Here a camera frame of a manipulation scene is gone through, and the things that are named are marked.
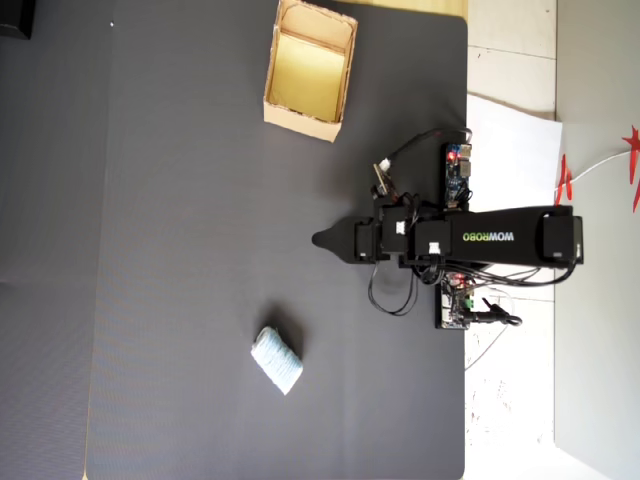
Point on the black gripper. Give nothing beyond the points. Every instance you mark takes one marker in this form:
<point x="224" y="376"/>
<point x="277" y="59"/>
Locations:
<point x="392" y="235"/>

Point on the blue white yarn-wrapped block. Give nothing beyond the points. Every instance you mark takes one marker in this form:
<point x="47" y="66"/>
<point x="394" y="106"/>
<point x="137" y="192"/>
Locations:
<point x="277" y="360"/>

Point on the black WOWROBO robot arm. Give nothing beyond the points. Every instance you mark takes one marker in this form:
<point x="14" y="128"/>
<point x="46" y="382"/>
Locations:
<point x="490" y="237"/>

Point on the open cardboard box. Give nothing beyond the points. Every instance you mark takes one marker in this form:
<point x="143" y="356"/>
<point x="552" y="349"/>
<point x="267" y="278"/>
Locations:
<point x="307" y="75"/>

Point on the black box-shaped object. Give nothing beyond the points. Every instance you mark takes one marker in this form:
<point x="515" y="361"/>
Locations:
<point x="15" y="17"/>

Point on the black circuit board green terminal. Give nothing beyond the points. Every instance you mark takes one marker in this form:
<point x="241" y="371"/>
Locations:
<point x="452" y="305"/>

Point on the blue controller circuit board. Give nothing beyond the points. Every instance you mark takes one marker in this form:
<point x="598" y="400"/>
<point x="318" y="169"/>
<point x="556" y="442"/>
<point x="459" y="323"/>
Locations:
<point x="456" y="175"/>

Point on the large black textured mat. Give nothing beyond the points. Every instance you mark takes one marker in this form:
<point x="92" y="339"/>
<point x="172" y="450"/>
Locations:
<point x="200" y="225"/>

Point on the black power plug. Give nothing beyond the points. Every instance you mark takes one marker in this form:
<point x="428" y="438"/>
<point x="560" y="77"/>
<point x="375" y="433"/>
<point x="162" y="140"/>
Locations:
<point x="492" y="317"/>

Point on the white paper sheet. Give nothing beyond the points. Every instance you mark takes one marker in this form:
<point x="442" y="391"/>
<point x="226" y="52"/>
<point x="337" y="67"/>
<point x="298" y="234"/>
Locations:
<point x="510" y="165"/>

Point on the small red paper star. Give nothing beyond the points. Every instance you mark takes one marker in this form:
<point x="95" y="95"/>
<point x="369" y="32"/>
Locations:
<point x="564" y="180"/>

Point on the grey flat board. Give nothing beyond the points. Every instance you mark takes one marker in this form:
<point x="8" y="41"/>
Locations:
<point x="600" y="325"/>

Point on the large red paper star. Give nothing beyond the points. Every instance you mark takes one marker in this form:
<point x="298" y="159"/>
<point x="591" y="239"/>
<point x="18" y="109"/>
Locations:
<point x="635" y="160"/>

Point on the small wrist camera board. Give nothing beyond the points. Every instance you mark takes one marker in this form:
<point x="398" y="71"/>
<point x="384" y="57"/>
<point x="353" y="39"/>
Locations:
<point x="384" y="182"/>

